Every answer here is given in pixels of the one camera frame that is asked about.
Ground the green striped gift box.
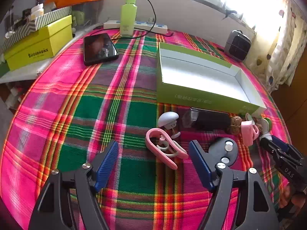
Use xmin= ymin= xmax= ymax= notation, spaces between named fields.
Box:
xmin=4 ymin=6 xmax=72 ymax=51

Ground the heart print curtain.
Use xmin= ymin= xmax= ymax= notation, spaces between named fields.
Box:
xmin=247 ymin=0 xmax=307 ymax=94

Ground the lime green bottle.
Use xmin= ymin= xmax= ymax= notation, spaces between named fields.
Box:
xmin=120 ymin=0 xmax=138 ymax=37

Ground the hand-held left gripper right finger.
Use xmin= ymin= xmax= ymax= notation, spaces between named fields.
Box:
xmin=189 ymin=140 xmax=280 ymax=230

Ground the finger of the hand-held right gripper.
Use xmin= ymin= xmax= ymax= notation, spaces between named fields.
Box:
xmin=259 ymin=135 xmax=282 ymax=160
xmin=272 ymin=135 xmax=304 ymax=166

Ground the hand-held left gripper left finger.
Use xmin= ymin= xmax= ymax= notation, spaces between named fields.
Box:
xmin=28 ymin=140 xmax=120 ymax=230

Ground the pink plaid blanket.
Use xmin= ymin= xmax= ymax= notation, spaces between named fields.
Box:
xmin=0 ymin=27 xmax=292 ymax=230

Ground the closed lime green box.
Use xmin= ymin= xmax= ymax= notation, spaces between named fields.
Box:
xmin=4 ymin=15 xmax=73 ymax=71

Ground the person's right hand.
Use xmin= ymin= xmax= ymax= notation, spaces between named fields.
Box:
xmin=278 ymin=184 xmax=305 ymax=211

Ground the green cardboard box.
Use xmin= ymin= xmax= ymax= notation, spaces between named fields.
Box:
xmin=156 ymin=42 xmax=267 ymax=118

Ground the glass tank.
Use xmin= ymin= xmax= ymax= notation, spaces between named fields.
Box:
xmin=72 ymin=1 xmax=106 ymax=27

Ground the grey space heater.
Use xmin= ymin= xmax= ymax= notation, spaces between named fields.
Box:
xmin=224 ymin=30 xmax=251 ymax=61

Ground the black window handle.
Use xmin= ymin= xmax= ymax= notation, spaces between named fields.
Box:
xmin=222 ymin=10 xmax=238 ymax=20

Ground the white and green spool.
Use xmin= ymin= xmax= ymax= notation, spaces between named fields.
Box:
xmin=259 ymin=118 xmax=272 ymax=135

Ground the black disc with metal buttons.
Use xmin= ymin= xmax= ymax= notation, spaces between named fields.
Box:
xmin=208 ymin=137 xmax=238 ymax=167

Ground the white side table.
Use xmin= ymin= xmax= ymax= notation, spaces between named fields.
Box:
xmin=0 ymin=31 xmax=84 ymax=84

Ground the white mushroom-shaped hook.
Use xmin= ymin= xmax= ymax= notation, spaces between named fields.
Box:
xmin=158 ymin=112 xmax=181 ymax=139

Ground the black rectangular device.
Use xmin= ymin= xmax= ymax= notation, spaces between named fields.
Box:
xmin=182 ymin=108 xmax=232 ymax=132

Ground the white power strip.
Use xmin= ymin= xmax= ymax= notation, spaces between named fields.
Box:
xmin=104 ymin=19 xmax=168 ymax=34

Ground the pink plastic clip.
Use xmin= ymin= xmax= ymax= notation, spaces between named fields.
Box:
xmin=145 ymin=128 xmax=189 ymax=170
xmin=240 ymin=121 xmax=260 ymax=146

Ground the black smartphone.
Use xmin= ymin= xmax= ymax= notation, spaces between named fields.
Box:
xmin=83 ymin=34 xmax=119 ymax=66

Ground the wooden cabinet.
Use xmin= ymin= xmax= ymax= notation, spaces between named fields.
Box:
xmin=270 ymin=50 xmax=307 ymax=149

